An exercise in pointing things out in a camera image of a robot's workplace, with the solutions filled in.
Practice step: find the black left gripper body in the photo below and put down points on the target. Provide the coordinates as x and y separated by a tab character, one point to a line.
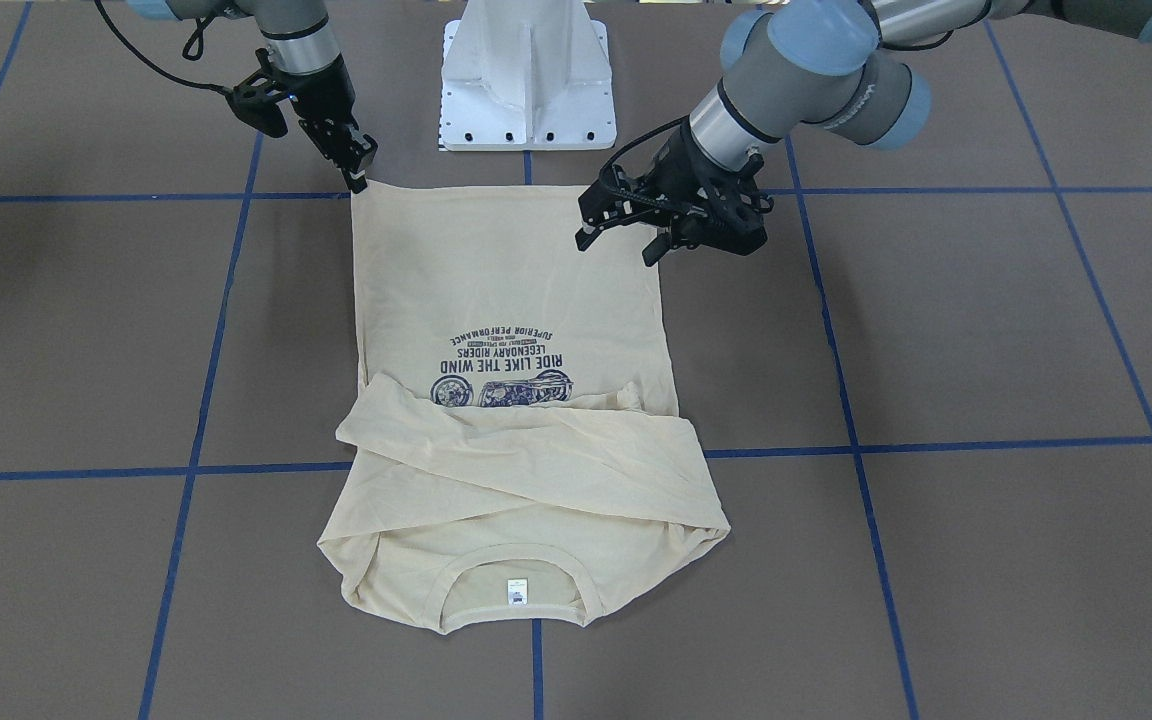
684	168

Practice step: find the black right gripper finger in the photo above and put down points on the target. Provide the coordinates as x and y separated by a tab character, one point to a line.
351	152

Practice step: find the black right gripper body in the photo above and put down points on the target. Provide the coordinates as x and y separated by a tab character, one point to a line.
322	98

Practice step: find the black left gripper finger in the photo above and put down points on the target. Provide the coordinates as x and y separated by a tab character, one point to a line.
610	201
663	242

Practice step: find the cream long-sleeve printed shirt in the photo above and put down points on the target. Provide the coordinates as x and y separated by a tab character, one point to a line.
519	449

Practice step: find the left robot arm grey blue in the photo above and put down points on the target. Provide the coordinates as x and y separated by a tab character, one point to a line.
831	65

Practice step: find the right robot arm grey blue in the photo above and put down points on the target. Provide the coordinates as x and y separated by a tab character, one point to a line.
301	62

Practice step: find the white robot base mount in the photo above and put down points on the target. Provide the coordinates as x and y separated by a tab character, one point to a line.
526	76

